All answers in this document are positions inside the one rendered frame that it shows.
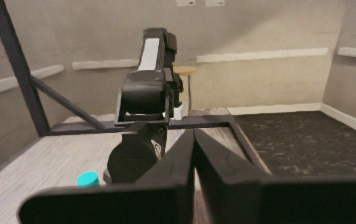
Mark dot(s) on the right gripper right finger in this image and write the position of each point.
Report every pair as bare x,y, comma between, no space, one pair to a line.
268,200

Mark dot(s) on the black metal frame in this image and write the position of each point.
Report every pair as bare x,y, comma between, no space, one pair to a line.
28,82

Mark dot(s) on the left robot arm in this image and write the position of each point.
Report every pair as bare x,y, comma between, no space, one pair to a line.
146,90

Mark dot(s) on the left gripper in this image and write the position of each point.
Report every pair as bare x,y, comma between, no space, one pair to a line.
107,178

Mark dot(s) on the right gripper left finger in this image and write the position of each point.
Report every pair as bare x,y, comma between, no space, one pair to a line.
153,202

